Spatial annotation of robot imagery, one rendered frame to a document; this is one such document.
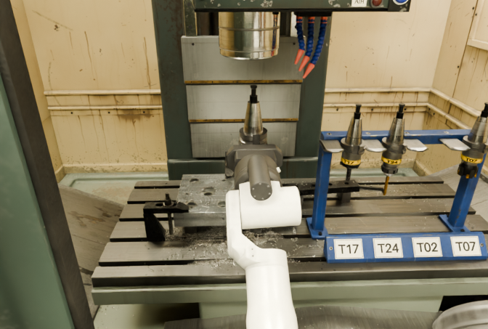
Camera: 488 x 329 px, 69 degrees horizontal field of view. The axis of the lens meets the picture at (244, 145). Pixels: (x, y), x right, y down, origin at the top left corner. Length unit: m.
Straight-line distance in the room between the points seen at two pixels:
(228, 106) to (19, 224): 1.15
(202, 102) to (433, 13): 1.20
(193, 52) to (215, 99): 0.21
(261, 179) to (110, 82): 1.49
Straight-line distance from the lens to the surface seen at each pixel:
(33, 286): 0.46
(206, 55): 1.42
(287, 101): 1.48
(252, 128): 0.77
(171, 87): 1.51
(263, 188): 0.55
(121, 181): 2.11
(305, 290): 1.03
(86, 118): 2.06
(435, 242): 1.15
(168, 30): 1.47
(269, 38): 0.92
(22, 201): 0.39
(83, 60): 1.97
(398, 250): 1.11
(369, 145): 0.98
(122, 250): 1.13
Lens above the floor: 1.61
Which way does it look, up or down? 25 degrees down
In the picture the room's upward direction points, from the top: straight up
